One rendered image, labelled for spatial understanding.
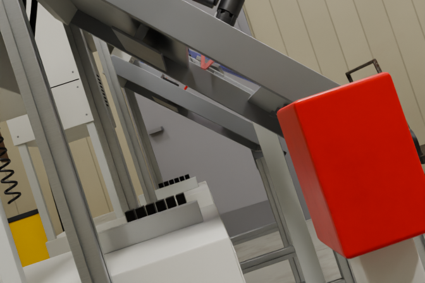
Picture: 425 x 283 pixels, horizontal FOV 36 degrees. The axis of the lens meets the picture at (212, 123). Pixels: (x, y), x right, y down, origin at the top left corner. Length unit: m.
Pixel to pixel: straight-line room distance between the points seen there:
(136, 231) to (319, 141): 0.83
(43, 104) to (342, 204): 0.56
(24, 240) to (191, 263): 3.99
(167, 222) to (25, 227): 3.66
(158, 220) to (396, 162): 0.84
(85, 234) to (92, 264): 0.05
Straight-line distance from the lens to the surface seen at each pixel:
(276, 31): 5.24
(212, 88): 1.76
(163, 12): 1.09
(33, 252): 5.05
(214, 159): 5.26
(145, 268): 1.09
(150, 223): 1.42
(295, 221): 2.08
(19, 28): 1.08
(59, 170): 1.06
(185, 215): 1.41
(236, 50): 1.08
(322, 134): 0.64
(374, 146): 0.65
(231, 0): 1.69
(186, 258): 1.08
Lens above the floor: 0.76
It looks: 2 degrees up
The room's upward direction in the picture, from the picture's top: 18 degrees counter-clockwise
